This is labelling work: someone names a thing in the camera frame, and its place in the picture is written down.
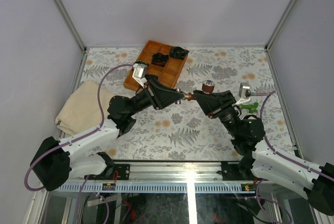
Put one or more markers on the white slotted cable duct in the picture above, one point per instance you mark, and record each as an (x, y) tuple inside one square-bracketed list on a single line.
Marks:
[(124, 187)]

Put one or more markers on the brown water faucet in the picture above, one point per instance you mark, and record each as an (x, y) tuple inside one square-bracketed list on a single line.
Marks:
[(207, 88)]

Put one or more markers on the beige folded cloth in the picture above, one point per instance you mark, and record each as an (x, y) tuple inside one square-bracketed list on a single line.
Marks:
[(84, 109)]

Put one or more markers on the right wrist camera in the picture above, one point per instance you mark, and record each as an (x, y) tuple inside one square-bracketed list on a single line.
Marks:
[(244, 93)]

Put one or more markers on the orange wooden compartment tray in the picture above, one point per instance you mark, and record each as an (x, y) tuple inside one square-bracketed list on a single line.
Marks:
[(165, 61)]

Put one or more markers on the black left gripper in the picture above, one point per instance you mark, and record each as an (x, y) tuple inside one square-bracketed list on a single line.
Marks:
[(161, 96)]

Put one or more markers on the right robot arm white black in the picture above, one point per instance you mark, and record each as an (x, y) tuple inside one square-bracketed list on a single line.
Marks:
[(310, 180)]

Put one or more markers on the green water faucet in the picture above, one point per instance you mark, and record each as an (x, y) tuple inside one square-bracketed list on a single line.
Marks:
[(250, 107)]

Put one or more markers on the chrome threaded pipe nipple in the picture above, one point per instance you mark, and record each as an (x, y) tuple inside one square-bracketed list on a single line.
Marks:
[(182, 96)]

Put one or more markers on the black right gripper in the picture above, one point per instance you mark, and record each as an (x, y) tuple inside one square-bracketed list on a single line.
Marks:
[(211, 103)]

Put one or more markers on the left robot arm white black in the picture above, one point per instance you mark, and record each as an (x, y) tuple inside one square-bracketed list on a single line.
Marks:
[(83, 154)]

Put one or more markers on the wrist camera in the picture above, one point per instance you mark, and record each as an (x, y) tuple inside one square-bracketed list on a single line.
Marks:
[(244, 93), (139, 72)]

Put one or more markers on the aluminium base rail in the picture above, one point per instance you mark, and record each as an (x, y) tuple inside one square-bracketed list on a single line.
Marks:
[(177, 171)]

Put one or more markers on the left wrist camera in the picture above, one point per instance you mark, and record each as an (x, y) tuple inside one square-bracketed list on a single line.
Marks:
[(139, 72)]

